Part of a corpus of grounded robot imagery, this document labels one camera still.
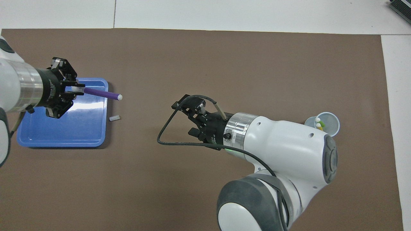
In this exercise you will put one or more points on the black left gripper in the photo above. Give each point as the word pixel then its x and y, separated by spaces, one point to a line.
pixel 51 88

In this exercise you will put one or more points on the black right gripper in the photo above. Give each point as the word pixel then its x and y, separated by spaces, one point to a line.
pixel 213 128

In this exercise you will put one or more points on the purple highlighter pen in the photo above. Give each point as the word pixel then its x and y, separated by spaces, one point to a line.
pixel 102 94

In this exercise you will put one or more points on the small translucent pen cap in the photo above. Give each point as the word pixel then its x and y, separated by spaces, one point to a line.
pixel 114 118

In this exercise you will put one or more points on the yellow highlighter pen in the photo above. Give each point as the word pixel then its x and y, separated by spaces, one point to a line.
pixel 319 127

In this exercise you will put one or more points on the green highlighter pen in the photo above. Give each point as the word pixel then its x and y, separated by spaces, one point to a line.
pixel 321 123

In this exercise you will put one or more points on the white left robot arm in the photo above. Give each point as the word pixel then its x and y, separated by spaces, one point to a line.
pixel 16 83

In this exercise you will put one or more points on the blue plastic tray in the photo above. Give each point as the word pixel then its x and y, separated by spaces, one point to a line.
pixel 80 128

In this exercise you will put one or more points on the brown table mat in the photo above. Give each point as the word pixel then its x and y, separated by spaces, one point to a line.
pixel 205 57

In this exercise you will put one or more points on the translucent plastic cup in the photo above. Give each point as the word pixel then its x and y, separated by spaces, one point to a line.
pixel 332 126

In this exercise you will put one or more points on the grey ridged device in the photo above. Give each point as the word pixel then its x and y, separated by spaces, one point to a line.
pixel 402 8

